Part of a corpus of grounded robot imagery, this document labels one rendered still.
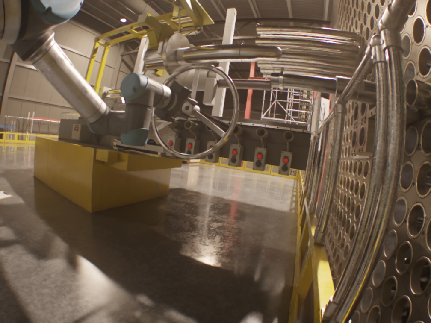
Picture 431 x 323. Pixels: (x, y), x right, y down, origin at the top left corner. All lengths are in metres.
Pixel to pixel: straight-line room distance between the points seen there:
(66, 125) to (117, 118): 2.77
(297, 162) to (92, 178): 1.66
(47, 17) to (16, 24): 0.05
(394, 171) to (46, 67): 0.69
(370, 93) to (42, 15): 1.78
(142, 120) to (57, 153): 2.13
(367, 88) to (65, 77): 1.75
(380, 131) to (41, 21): 0.59
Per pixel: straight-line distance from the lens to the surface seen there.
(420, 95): 1.62
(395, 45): 0.42
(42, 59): 0.53
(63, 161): 2.46
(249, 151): 1.48
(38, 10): 0.36
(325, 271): 0.74
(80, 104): 0.58
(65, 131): 3.36
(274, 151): 1.45
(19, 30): 0.37
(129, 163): 1.79
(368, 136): 1.93
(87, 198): 2.08
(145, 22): 1.84
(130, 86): 0.56
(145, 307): 1.03
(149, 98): 0.57
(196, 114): 0.81
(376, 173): 0.42
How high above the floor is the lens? 0.73
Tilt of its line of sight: 4 degrees down
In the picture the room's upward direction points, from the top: 8 degrees clockwise
